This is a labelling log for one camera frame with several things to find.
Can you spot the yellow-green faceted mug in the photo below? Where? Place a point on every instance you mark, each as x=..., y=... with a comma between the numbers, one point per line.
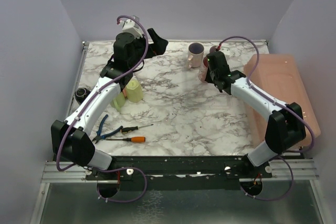
x=134, y=91

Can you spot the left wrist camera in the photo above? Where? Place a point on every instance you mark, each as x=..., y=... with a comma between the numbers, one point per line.
x=129, y=26

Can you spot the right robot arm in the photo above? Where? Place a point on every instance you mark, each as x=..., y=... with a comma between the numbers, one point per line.
x=285, y=125

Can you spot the pink spectrum mug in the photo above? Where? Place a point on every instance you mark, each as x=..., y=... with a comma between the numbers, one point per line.
x=202, y=73

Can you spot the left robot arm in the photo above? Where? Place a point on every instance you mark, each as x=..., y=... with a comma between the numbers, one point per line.
x=70, y=137

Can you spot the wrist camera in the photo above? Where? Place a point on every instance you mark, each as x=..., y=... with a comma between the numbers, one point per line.
x=225, y=50
x=129, y=26

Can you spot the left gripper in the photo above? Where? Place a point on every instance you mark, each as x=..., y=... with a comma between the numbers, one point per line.
x=158, y=46

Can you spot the light green mug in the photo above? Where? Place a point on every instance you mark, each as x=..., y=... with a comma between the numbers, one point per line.
x=118, y=102

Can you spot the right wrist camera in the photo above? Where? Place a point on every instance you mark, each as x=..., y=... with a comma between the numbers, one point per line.
x=225, y=50

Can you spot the black handled screwdriver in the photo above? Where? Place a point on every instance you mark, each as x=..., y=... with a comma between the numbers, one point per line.
x=126, y=130

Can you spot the orange handled screwdriver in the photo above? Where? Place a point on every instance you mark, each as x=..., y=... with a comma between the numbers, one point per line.
x=137, y=139

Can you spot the pink storage bin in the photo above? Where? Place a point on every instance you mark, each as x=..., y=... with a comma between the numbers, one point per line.
x=278, y=75

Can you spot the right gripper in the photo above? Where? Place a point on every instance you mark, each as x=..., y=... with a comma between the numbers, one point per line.
x=208, y=78

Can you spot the black mounting base plate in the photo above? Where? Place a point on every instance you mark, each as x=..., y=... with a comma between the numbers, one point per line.
x=179, y=173

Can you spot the purple mug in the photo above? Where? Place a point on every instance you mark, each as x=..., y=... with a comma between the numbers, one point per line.
x=213, y=49

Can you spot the black mug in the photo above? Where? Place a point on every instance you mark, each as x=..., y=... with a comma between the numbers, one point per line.
x=81, y=94

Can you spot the aluminium rail frame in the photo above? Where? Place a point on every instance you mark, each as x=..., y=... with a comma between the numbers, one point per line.
x=193, y=135

